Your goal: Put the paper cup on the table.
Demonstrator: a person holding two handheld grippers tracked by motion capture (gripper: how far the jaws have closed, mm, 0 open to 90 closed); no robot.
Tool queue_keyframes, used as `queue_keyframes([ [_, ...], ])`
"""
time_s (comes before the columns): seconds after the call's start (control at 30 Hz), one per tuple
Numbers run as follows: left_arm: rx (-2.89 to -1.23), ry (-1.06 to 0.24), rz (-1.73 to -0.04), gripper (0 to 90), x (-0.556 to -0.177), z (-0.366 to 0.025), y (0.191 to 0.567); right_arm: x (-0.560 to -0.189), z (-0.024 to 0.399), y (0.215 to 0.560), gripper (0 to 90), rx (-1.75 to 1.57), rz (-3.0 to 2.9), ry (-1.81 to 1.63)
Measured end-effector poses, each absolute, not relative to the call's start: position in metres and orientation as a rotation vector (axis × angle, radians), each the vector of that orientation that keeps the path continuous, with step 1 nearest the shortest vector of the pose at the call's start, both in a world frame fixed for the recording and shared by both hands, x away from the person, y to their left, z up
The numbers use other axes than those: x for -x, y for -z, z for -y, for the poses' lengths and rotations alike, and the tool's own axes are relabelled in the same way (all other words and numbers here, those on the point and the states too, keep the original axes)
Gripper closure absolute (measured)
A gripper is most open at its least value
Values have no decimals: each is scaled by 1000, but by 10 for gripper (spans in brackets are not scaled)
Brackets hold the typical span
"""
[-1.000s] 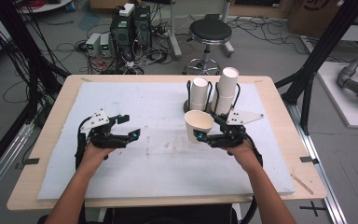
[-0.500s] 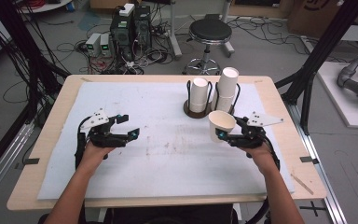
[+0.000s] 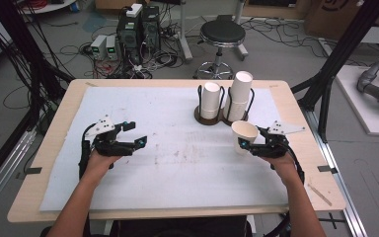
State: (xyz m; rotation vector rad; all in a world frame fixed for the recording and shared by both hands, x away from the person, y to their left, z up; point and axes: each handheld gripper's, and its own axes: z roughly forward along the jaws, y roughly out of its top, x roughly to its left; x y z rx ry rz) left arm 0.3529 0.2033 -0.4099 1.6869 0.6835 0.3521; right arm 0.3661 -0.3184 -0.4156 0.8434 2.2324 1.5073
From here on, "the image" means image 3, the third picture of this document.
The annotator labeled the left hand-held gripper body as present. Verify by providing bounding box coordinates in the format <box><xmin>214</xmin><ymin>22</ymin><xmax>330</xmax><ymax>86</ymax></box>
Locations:
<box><xmin>84</xmin><ymin>114</ymin><xmax>136</xmax><ymax>157</ymax></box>

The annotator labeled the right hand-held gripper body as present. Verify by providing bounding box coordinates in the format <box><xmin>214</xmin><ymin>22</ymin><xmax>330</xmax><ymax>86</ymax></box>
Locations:
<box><xmin>249</xmin><ymin>119</ymin><xmax>307</xmax><ymax>159</ymax></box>

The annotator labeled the single white paper cup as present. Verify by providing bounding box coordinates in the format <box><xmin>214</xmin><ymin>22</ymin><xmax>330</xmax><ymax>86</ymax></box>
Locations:
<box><xmin>231</xmin><ymin>119</ymin><xmax>261</xmax><ymax>156</ymax></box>

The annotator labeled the black wire cup holder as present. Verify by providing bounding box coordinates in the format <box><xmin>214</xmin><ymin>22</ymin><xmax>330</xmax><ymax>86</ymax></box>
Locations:
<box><xmin>193</xmin><ymin>84</ymin><xmax>256</xmax><ymax>126</ymax></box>

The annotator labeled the person's left hand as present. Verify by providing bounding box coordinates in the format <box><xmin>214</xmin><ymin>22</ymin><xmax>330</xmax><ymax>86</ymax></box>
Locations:
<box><xmin>87</xmin><ymin>149</ymin><xmax>122</xmax><ymax>176</ymax></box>

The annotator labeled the person's right hand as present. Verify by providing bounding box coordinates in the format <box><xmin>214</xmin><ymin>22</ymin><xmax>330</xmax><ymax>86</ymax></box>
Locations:
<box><xmin>260</xmin><ymin>152</ymin><xmax>299</xmax><ymax>181</ymax></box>

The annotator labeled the tall stack of white cups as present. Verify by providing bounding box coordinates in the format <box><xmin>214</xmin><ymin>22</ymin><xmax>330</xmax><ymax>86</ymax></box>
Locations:
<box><xmin>223</xmin><ymin>70</ymin><xmax>255</xmax><ymax>122</ymax></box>

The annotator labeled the white table mat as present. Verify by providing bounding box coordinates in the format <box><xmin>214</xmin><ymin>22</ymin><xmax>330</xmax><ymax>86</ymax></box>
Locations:
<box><xmin>38</xmin><ymin>86</ymin><xmax>290</xmax><ymax>212</ymax></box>

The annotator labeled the short stack of white cups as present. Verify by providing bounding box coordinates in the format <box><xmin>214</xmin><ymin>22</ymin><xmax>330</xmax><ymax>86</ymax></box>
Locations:
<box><xmin>199</xmin><ymin>81</ymin><xmax>222</xmax><ymax>120</ymax></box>

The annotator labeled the thin wooden stick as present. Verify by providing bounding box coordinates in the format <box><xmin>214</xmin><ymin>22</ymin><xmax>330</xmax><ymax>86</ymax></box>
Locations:
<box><xmin>307</xmin><ymin>183</ymin><xmax>334</xmax><ymax>207</ymax></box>

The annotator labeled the grey power supply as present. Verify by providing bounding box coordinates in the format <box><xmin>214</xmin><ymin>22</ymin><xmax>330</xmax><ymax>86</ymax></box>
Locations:
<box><xmin>106</xmin><ymin>35</ymin><xmax>118</xmax><ymax>61</ymax></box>
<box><xmin>90</xmin><ymin>35</ymin><xmax>109</xmax><ymax>61</ymax></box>

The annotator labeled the white floor board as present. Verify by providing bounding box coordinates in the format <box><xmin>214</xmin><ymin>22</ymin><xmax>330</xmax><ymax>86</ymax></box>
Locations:
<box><xmin>335</xmin><ymin>63</ymin><xmax>379</xmax><ymax>137</ymax></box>

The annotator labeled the black computer tower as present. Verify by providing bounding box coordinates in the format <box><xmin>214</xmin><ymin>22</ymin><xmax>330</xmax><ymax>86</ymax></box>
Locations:
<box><xmin>141</xmin><ymin>5</ymin><xmax>162</xmax><ymax>50</ymax></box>
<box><xmin>115</xmin><ymin>13</ymin><xmax>143</xmax><ymax>65</ymax></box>

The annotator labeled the person's dark lap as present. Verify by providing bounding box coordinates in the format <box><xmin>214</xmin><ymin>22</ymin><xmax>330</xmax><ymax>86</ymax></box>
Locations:
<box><xmin>117</xmin><ymin>215</ymin><xmax>248</xmax><ymax>237</ymax></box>

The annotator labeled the black round stool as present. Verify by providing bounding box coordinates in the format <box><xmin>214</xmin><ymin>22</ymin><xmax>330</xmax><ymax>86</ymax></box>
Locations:
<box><xmin>192</xmin><ymin>19</ymin><xmax>247</xmax><ymax>80</ymax></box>

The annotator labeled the white box device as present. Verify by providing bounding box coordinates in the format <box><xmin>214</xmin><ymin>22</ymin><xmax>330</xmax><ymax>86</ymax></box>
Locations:
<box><xmin>125</xmin><ymin>3</ymin><xmax>144</xmax><ymax>19</ymax></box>

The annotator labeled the brown cardboard box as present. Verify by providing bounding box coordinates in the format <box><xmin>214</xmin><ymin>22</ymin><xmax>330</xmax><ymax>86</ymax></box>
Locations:
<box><xmin>304</xmin><ymin>0</ymin><xmax>366</xmax><ymax>41</ymax></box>

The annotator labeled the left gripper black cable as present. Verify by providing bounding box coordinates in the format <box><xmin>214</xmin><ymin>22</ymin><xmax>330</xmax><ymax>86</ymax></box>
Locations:
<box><xmin>78</xmin><ymin>123</ymin><xmax>97</xmax><ymax>181</ymax></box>

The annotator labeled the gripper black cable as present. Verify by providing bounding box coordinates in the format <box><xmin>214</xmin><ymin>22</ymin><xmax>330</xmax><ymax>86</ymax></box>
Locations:
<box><xmin>287</xmin><ymin>144</ymin><xmax>306</xmax><ymax>186</ymax></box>
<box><xmin>78</xmin><ymin>123</ymin><xmax>97</xmax><ymax>181</ymax></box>

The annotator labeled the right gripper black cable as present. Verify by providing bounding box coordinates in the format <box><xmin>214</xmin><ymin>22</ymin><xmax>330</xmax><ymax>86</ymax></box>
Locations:
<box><xmin>287</xmin><ymin>144</ymin><xmax>306</xmax><ymax>186</ymax></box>

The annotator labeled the tangle of floor cables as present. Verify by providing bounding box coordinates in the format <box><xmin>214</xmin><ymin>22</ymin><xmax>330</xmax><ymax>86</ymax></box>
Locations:
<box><xmin>55</xmin><ymin>39</ymin><xmax>186</xmax><ymax>80</ymax></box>

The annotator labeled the aluminium rail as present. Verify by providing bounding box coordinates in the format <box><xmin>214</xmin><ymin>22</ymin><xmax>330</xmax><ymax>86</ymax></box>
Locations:
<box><xmin>304</xmin><ymin>108</ymin><xmax>369</xmax><ymax>237</ymax></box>
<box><xmin>0</xmin><ymin>127</ymin><xmax>38</xmax><ymax>218</ymax></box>

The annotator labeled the black metal frame post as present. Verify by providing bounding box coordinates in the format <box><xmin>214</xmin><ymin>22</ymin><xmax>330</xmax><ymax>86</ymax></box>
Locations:
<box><xmin>290</xmin><ymin>0</ymin><xmax>379</xmax><ymax>143</ymax></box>

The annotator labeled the black frame with cables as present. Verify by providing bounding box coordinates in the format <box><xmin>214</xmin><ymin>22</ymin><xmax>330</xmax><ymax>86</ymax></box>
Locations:
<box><xmin>0</xmin><ymin>0</ymin><xmax>75</xmax><ymax>196</ymax></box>

